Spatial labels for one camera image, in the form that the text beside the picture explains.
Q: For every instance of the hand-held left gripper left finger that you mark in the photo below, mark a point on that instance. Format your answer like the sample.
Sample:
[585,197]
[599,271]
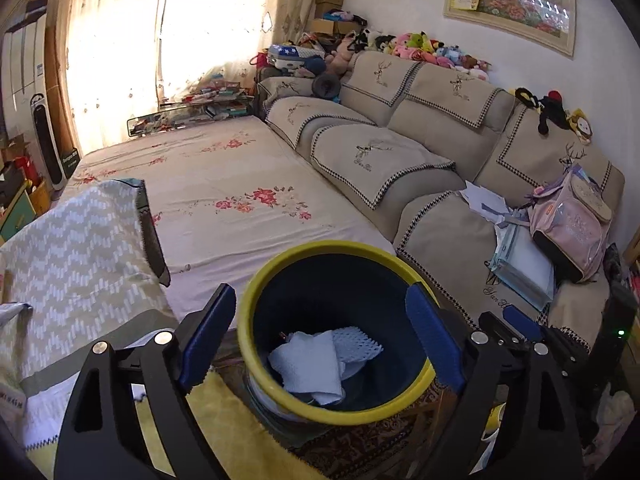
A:
[207,337]

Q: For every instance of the pink teddy plush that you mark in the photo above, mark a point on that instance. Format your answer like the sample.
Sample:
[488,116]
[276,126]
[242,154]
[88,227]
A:
[340,57]

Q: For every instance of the yellow grey printed tablecloth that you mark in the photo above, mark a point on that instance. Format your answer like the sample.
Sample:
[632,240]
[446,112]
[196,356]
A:
[80,260]

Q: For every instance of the black bin with yellow rim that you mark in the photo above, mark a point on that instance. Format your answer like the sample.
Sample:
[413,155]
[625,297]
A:
[310,300]

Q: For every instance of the black box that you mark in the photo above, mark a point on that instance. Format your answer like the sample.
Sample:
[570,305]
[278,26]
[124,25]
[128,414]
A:
[10,182]

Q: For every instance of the pile of books and toys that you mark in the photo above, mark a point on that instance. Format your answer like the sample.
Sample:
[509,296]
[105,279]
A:
[215,100]

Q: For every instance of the row of plush toys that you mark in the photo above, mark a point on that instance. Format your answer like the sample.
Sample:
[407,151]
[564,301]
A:
[425,47]

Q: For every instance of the framed flower painting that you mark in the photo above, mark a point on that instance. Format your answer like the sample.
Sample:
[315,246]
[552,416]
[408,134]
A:
[515,0]

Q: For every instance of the white standing air conditioner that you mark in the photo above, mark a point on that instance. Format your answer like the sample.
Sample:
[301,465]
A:
[22,55]

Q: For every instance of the blue knit hat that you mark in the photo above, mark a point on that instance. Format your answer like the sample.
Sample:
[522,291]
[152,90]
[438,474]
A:
[314,65]

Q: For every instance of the tall cardboard panel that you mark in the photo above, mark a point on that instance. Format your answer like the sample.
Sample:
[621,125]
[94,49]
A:
[56,75]

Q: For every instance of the black red mouse plush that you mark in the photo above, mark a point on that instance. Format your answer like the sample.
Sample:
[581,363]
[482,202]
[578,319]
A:
[545,110]

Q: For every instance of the patterned rug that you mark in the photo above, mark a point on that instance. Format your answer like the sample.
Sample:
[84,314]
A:
[375,442]

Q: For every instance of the red bag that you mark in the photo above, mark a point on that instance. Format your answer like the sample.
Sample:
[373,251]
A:
[259,60]

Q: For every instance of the cream embroidered curtain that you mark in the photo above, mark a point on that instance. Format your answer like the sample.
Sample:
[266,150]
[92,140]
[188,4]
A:
[110,60]
[235,20]

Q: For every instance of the pink backpack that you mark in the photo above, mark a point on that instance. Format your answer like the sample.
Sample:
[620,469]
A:
[570,225]

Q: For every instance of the pale pink cloth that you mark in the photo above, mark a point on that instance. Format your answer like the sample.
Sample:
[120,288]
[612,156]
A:
[615,420]

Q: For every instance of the dark round cushion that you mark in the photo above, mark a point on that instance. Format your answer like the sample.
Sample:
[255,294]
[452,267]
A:
[325,86]

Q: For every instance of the pale blue tissue paper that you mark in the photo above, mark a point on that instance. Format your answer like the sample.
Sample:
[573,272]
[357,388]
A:
[305,365]

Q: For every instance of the loose white papers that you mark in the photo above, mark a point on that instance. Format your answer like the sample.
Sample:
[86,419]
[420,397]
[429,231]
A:
[480,200]

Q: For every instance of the yellow monkey plush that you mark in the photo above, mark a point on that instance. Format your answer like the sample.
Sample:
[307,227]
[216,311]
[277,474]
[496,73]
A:
[581,125]

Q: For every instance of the green television cabinet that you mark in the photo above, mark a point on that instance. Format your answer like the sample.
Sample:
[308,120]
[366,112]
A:
[22,215]

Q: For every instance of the floral bedsheet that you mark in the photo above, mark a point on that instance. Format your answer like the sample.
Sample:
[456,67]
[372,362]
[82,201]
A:
[225,195]

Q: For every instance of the red canister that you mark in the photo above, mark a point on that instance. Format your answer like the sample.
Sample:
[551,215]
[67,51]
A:
[29,170]

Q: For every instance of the white tower fan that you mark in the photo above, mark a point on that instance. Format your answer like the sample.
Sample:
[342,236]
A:
[46,135]

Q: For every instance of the stack of plastic folders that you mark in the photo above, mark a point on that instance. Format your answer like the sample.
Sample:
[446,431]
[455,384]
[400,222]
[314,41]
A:
[525,265]

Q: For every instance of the small cardboard box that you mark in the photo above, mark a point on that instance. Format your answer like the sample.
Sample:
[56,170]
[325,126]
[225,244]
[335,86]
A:
[15,147]

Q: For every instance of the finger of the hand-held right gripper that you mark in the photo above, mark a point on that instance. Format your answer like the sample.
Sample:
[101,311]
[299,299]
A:
[520,321]
[497,327]

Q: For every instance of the beige sofa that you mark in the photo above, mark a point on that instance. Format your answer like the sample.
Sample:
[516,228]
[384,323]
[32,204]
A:
[425,160]

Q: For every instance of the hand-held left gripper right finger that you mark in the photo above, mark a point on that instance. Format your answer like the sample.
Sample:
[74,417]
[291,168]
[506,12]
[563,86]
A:
[432,342]

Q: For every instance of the glass coffee table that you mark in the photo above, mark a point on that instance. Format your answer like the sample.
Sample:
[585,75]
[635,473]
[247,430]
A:
[145,127]

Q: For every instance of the dark green box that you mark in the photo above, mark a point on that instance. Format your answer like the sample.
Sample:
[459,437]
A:
[70,157]

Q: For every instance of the star print bag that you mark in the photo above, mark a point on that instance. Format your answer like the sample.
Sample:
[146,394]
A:
[286,55]

